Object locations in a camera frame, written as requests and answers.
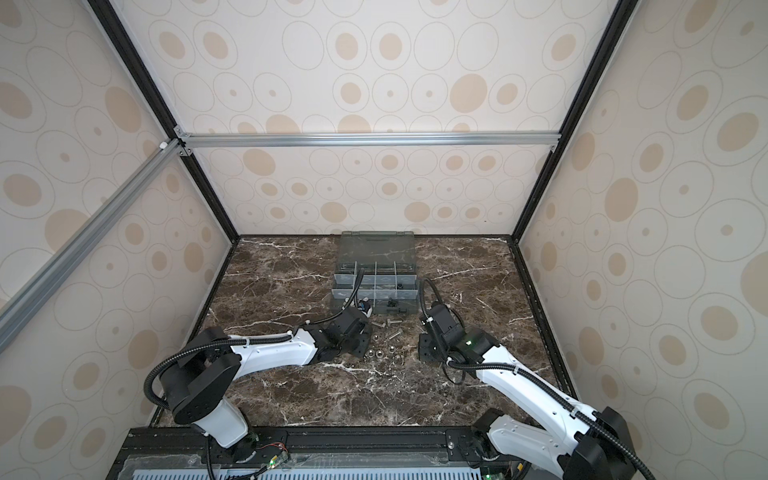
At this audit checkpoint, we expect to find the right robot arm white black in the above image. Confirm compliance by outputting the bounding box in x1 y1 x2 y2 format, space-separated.
418 278 654 479

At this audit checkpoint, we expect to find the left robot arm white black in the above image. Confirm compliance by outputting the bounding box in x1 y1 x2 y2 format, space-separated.
143 272 372 449

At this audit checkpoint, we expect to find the clear plastic organizer box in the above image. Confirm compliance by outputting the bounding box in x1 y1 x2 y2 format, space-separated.
331 231 418 315

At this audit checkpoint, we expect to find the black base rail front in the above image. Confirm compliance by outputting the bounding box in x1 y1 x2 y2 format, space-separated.
107 426 552 479

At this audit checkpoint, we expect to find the horizontal aluminium rail back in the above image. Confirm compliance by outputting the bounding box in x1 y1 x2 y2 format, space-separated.
180 131 561 148

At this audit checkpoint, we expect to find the diagonal aluminium rail left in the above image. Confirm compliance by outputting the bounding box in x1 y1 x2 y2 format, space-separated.
1 139 181 350

